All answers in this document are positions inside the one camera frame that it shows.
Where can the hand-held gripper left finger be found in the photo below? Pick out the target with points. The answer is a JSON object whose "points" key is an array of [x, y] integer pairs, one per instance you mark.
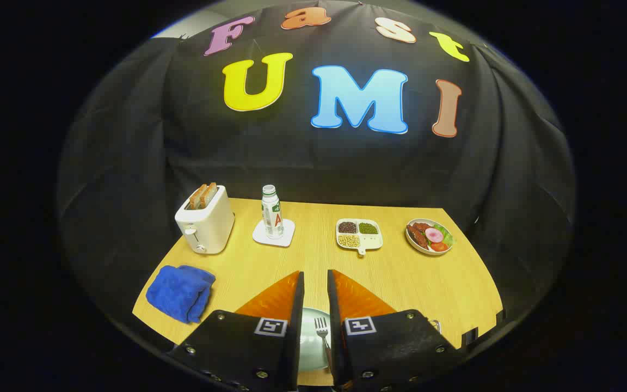
{"points": [[298, 326]]}

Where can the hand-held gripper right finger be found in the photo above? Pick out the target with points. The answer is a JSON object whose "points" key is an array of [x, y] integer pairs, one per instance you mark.
{"points": [[334, 326]]}

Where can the pale green plate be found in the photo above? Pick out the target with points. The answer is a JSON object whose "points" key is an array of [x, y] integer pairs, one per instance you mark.
{"points": [[309, 348]]}

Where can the pile of yellow soybeans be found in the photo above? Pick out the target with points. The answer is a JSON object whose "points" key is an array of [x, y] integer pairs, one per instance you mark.
{"points": [[349, 241]]}

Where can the white divided dish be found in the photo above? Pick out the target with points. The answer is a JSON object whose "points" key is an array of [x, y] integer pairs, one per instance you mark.
{"points": [[372, 240]]}

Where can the white square coaster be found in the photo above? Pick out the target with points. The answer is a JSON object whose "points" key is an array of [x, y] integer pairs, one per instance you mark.
{"points": [[262, 237]]}

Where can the pile of red beans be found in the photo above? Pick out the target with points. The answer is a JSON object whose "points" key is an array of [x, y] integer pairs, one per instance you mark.
{"points": [[347, 227]]}

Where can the pile of green beans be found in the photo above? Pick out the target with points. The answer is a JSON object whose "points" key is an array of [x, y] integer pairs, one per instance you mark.
{"points": [[368, 228]]}

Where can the white round food plate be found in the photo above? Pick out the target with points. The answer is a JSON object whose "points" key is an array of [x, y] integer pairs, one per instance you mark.
{"points": [[417, 246]]}

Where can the brown meat pieces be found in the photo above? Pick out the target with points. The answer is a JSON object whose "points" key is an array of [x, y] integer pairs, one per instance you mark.
{"points": [[417, 234]]}

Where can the blue folded towel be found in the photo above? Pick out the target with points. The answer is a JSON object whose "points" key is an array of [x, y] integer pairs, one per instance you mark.
{"points": [[177, 291]]}

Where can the red tomato slice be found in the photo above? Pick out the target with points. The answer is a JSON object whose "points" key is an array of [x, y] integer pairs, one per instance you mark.
{"points": [[439, 246]]}

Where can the pink round slice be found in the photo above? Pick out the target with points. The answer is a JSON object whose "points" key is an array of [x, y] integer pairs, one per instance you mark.
{"points": [[434, 235]]}

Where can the white toaster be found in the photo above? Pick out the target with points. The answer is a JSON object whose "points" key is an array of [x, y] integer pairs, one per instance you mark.
{"points": [[210, 223]]}

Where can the black table clamp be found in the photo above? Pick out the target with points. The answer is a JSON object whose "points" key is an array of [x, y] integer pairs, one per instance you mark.
{"points": [[500, 316], [470, 336]]}

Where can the green lettuce leaf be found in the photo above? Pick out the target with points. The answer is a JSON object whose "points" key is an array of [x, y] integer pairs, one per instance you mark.
{"points": [[447, 235]]}

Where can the brown toast slice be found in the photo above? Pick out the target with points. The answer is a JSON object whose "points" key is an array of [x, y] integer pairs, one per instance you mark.
{"points": [[198, 197], [211, 193]]}

